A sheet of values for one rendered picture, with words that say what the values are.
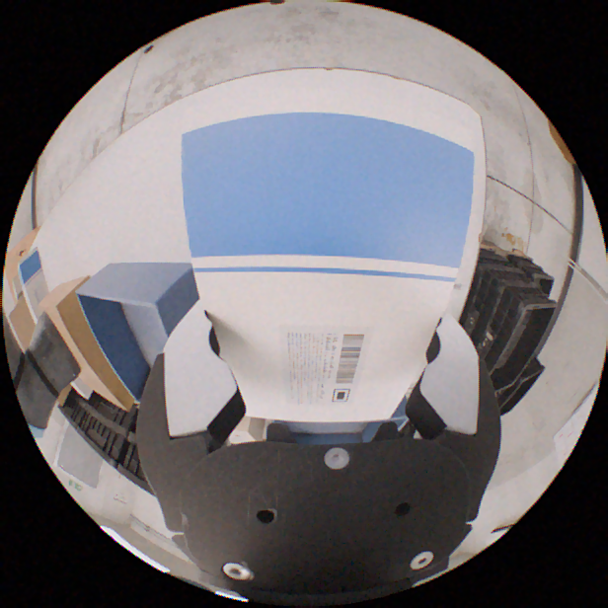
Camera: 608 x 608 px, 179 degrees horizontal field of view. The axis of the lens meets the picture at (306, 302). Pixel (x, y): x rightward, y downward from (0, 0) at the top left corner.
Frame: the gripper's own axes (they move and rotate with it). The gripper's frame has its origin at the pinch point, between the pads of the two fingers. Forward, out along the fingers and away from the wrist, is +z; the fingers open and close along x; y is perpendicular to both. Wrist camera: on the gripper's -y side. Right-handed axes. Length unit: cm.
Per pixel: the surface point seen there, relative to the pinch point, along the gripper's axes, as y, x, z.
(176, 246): -1.1, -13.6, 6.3
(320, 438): 33.6, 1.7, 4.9
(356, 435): 33.8, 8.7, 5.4
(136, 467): 37, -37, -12
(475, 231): -3.9, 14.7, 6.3
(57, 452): 190, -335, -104
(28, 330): 10, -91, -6
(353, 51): -76, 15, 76
